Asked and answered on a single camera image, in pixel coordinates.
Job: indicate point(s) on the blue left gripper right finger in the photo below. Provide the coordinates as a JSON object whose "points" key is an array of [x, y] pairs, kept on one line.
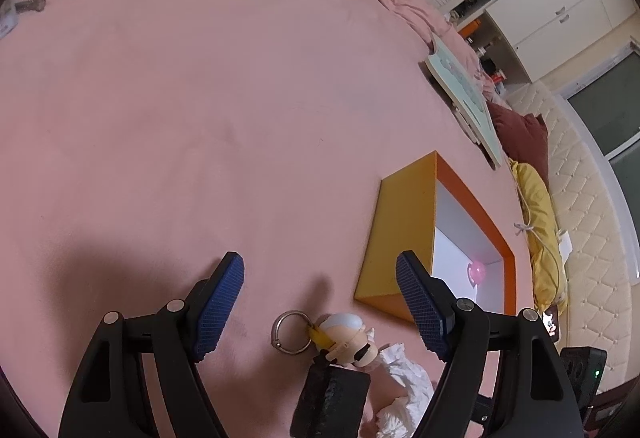
{"points": [[429, 301]]}

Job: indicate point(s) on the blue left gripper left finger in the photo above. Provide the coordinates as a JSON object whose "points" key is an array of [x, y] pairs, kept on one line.
{"points": [[212, 306]]}

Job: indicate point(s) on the pink heart-shaped case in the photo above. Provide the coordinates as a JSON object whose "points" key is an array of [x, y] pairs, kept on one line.
{"points": [[476, 272]]}

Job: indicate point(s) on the cartoon figure keychain with ring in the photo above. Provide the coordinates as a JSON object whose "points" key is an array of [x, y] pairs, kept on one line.
{"points": [[342, 338]]}

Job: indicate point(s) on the white tissue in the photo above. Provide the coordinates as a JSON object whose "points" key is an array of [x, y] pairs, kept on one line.
{"points": [[401, 392]]}

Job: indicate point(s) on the orange cardboard box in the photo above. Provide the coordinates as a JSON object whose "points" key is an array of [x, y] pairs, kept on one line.
{"points": [[426, 207]]}

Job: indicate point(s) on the yellow pillow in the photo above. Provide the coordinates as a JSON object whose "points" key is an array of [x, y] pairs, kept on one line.
{"points": [[550, 285]]}

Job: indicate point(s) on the cream tufted headboard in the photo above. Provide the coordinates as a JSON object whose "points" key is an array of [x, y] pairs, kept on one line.
{"points": [[599, 291]]}

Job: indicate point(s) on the maroon pillow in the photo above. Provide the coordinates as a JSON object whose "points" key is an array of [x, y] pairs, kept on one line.
{"points": [[524, 138]]}

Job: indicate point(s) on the mint green lap desk board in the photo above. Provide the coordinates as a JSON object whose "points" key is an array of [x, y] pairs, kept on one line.
{"points": [[467, 101]]}

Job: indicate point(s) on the white cabinet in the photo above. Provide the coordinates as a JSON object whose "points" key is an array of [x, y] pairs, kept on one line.
{"points": [[544, 34]]}

